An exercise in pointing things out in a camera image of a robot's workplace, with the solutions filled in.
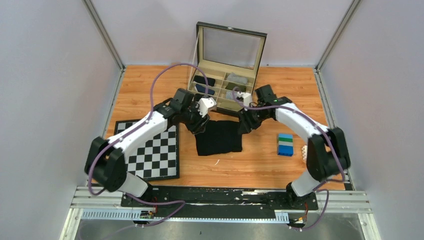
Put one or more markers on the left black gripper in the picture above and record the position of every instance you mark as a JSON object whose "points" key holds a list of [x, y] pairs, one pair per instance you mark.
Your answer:
{"points": [[199, 127]]}

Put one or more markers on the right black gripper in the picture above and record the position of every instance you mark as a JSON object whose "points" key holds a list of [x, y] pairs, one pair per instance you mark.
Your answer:
{"points": [[246, 124]]}

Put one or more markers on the black underwear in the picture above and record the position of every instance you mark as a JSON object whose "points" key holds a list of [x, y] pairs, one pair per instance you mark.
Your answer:
{"points": [[219, 137]]}

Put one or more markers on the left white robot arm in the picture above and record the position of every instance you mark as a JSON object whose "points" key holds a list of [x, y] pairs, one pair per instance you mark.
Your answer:
{"points": [[107, 158]]}

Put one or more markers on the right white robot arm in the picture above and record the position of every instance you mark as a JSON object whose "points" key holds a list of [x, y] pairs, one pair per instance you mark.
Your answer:
{"points": [[327, 152]]}

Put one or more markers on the navy rolled cloth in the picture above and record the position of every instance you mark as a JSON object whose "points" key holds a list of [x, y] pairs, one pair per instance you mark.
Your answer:
{"points": [[202, 89]]}

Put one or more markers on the striped rolled cloth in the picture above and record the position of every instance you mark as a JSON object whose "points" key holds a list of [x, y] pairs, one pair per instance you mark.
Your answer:
{"points": [[230, 95]]}

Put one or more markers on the olive green rolled cloth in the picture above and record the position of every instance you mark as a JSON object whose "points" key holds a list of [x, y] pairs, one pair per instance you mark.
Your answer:
{"points": [[239, 88]]}

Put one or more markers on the black rolled cloth top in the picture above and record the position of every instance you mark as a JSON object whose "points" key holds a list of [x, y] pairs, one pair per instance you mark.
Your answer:
{"points": [[201, 80]]}

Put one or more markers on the blue green brick stack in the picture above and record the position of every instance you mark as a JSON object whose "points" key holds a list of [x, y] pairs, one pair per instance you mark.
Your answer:
{"points": [[285, 145]]}

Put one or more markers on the grey rolled cloth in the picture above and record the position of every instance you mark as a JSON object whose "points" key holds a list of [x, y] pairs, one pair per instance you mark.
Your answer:
{"points": [[232, 77]]}

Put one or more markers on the black white checkerboard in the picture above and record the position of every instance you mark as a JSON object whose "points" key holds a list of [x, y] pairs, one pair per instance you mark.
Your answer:
{"points": [[158, 158]]}

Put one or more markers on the white blue brick block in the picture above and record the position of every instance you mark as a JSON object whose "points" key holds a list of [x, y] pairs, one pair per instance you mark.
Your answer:
{"points": [[304, 153]]}

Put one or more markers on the black compartment storage box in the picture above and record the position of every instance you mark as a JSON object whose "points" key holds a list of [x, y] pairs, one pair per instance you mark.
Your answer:
{"points": [[221, 50]]}

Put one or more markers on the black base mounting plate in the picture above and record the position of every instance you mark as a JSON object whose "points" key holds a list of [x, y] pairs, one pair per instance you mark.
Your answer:
{"points": [[227, 203]]}

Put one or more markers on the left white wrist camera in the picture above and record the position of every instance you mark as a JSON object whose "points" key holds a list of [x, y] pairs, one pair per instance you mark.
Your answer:
{"points": [[206, 105]]}

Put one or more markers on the aluminium frame rail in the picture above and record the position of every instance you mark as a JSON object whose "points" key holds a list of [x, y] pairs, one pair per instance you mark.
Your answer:
{"points": [[118, 206]]}

